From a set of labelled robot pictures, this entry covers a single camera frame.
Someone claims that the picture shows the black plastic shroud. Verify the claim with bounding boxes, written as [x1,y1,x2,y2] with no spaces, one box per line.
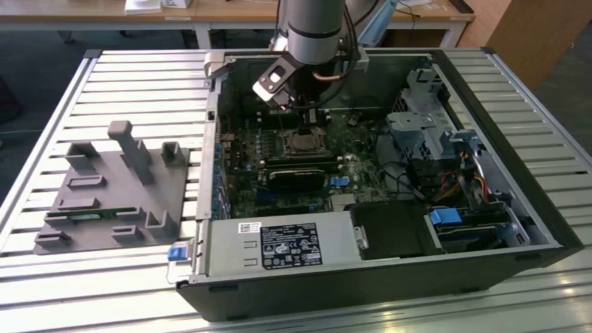
[346,201,449,261]

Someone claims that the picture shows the CPU socket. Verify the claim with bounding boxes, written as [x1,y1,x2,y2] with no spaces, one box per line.
[283,128,331,157]

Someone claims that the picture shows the red yellow wire bundle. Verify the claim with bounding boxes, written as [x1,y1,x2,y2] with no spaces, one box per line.
[437,171,491,204]

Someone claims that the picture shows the black open PC case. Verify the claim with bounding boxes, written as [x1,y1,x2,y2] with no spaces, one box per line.
[174,46,585,322]

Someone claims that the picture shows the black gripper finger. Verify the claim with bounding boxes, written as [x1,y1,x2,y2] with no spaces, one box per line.
[299,109,322,135]

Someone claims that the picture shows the black graphics card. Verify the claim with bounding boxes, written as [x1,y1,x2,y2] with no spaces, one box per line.
[266,167,329,195]

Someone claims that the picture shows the green RAM stick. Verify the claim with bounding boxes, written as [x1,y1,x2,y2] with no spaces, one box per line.
[69,207,139,220]

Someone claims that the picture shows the wooden desk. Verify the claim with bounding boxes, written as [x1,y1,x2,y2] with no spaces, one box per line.
[0,0,478,49]

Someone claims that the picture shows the blue plastic latch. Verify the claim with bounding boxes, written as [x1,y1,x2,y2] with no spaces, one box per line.
[169,244,191,262]

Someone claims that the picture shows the green motherboard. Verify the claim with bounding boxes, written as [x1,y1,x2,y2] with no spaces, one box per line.
[210,110,399,221]

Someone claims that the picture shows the wooden cabinet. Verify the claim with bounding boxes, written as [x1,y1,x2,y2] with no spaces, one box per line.
[458,0,592,89]

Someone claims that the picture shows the blue disk carrier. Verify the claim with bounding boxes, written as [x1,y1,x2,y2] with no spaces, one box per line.
[429,207,465,228]

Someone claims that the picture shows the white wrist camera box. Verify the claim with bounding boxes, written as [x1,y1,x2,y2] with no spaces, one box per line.
[253,57,298,110]

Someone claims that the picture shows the black RAM slot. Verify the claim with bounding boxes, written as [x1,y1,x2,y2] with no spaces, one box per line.
[266,156,338,164]
[266,162,339,170]

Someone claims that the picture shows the silver metal drive cage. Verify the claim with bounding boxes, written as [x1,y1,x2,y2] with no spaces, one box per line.
[386,67,487,164]

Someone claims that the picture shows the silver power supply unit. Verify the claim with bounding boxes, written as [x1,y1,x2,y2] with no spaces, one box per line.
[197,211,367,278]

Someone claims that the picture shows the silver chipset heat sink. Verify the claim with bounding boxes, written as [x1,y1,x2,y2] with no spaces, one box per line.
[334,194,361,211]

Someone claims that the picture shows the metal socket cover frame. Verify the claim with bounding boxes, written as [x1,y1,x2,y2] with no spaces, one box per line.
[285,127,329,157]

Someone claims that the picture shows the grey parts rack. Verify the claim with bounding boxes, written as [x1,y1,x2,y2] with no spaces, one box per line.
[33,120,194,256]

